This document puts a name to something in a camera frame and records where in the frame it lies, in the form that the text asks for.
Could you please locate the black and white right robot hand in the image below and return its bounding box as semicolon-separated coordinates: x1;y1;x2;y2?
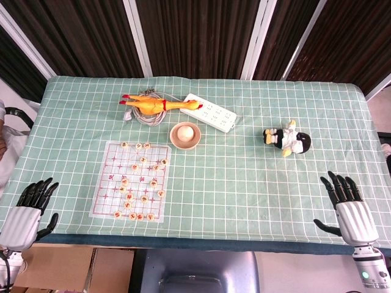
313;170;380;247

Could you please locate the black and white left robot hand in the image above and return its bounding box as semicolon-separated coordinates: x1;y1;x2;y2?
0;177;59;251

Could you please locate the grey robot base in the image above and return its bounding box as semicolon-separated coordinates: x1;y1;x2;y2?
134;248;261;293

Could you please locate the brown cardboard box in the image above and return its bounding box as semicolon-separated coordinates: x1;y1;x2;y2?
13;246;96;292
87;248;135;293

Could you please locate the person in white shirt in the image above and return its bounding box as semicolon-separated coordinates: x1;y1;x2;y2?
0;99;31;196

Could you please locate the black and white penguin plush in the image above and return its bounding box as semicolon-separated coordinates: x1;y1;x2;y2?
262;118;312;158

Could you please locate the translucent Chinese chess board sheet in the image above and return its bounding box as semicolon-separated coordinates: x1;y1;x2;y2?
88;140;172;223

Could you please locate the green checked tablecloth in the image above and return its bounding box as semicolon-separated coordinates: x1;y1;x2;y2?
0;75;391;256

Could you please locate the dark slatted screen panel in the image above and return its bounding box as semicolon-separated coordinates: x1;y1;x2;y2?
0;26;48;103
0;0;153;79
134;0;269;80
280;0;391;101
241;0;327;81

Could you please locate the yellow rubber chicken toy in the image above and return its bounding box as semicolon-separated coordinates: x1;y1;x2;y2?
119;94;205;116

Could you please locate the white power strip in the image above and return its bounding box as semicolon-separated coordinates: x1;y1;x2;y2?
179;93;238;134

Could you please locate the beige bowl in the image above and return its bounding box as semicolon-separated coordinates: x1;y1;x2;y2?
169;121;202;150

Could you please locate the pale egg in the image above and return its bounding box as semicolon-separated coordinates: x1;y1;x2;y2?
177;125;194;142

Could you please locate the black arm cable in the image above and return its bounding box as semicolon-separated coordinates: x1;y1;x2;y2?
0;248;15;289

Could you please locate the grey power cable with plug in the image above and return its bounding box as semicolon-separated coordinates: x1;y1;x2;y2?
123;88;187;126

